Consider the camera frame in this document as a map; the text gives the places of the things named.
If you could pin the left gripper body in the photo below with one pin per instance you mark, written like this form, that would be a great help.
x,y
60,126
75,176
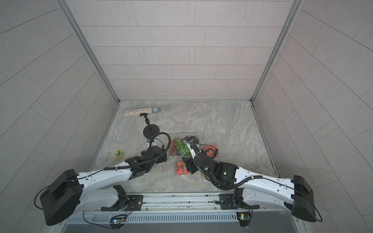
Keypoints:
x,y
161,159

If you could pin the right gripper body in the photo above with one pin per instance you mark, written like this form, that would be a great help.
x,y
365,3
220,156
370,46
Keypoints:
x,y
193,166

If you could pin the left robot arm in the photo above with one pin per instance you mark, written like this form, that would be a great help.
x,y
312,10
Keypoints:
x,y
73,192

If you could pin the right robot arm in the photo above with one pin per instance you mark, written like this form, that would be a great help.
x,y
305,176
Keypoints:
x,y
251,188

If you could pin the far tomato box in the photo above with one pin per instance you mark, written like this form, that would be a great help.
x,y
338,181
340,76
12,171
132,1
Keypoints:
x,y
211,150

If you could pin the black microphone stand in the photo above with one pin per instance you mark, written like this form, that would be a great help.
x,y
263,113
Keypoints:
x,y
151,130

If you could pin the clear grape box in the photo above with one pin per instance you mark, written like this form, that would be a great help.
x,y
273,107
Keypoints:
x,y
178,148

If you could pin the yellow toy piece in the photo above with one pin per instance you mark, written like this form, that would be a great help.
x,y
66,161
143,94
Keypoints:
x,y
119,154

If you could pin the glitter microphone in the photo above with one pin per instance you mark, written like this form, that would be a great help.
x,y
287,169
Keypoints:
x,y
141,112

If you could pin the right circuit board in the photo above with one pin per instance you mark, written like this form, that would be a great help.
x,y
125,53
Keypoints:
x,y
244,218

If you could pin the circuit board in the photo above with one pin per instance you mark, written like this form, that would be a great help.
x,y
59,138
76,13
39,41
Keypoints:
x,y
118,221
244,218

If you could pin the left circuit board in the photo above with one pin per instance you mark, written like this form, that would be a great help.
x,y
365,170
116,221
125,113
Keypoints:
x,y
118,221

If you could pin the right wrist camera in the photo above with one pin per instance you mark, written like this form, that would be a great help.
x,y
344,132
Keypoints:
x,y
194,150

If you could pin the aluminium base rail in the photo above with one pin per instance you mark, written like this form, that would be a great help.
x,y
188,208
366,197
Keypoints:
x,y
186,202

